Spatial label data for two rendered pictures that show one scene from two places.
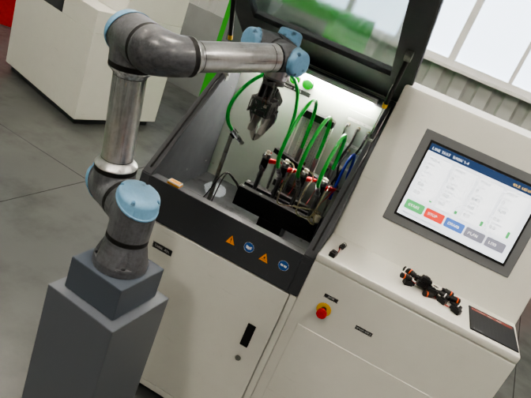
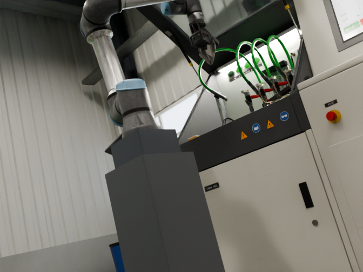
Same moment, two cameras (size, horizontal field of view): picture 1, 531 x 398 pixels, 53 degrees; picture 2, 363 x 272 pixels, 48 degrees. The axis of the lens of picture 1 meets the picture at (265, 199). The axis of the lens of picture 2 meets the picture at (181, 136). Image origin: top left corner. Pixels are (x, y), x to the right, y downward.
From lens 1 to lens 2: 1.33 m
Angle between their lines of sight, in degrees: 44
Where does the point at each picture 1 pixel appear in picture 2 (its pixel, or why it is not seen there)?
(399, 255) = not seen: outside the picture
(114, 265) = (131, 126)
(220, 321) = (281, 203)
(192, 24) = not seen: hidden behind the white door
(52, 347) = (124, 218)
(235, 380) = (329, 247)
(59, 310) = (115, 184)
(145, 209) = (132, 80)
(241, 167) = not seen: hidden behind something
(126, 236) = (129, 103)
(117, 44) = (83, 23)
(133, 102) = (106, 47)
